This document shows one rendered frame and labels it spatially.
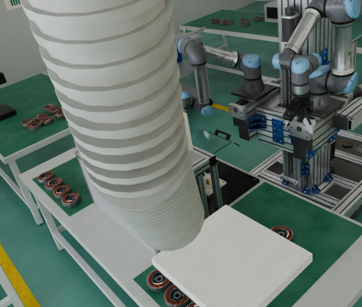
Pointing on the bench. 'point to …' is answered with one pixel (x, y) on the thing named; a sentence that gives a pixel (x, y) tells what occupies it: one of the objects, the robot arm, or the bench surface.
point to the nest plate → (211, 184)
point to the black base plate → (238, 184)
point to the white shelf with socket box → (233, 262)
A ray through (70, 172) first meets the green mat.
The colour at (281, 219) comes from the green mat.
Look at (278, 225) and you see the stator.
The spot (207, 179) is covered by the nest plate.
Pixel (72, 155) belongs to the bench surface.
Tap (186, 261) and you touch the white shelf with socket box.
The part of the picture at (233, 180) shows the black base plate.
